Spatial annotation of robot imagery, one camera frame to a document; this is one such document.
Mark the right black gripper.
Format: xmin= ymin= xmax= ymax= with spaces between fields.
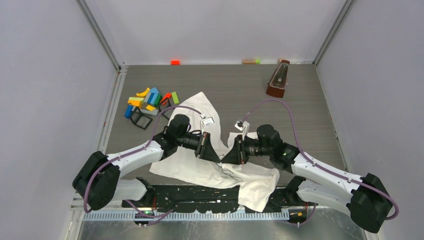
xmin=222 ymin=134 xmax=273 ymax=165

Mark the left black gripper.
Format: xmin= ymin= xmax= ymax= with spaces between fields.
xmin=176 ymin=131 xmax=221 ymax=164

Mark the white floral t-shirt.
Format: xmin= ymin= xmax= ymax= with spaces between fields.
xmin=149 ymin=91 xmax=280 ymax=212

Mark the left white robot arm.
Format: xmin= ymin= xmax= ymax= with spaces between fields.
xmin=72 ymin=114 xmax=221 ymax=213

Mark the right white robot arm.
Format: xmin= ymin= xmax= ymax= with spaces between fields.
xmin=221 ymin=122 xmax=399 ymax=233

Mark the light blue block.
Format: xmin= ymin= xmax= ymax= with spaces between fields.
xmin=144 ymin=87 xmax=160 ymax=105

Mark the brown wooden metronome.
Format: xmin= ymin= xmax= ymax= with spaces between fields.
xmin=265 ymin=59 xmax=290 ymax=98

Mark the yellow arch block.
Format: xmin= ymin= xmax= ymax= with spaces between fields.
xmin=136 ymin=87 xmax=150 ymax=98

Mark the blue cylinder block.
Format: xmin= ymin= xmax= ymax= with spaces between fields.
xmin=124 ymin=104 xmax=135 ymax=119

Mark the light green flat block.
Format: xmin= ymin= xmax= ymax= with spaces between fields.
xmin=128 ymin=97 xmax=144 ymax=102

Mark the tan and green block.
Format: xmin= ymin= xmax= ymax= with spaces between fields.
xmin=242 ymin=58 xmax=261 ymax=65

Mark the red orange block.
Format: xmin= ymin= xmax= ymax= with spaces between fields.
xmin=170 ymin=59 xmax=181 ymax=65

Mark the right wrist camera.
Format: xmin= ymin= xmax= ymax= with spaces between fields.
xmin=234 ymin=120 xmax=250 ymax=139

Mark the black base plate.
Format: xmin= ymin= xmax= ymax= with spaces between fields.
xmin=121 ymin=185 xmax=314 ymax=214

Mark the black square frame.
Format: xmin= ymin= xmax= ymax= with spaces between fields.
xmin=158 ymin=98 xmax=172 ymax=117
xmin=129 ymin=107 xmax=153 ymax=130

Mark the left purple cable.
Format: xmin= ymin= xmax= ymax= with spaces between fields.
xmin=82 ymin=105 xmax=208 ymax=227

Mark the aluminium front rail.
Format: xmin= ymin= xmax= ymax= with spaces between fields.
xmin=70 ymin=186 xmax=372 ymax=222

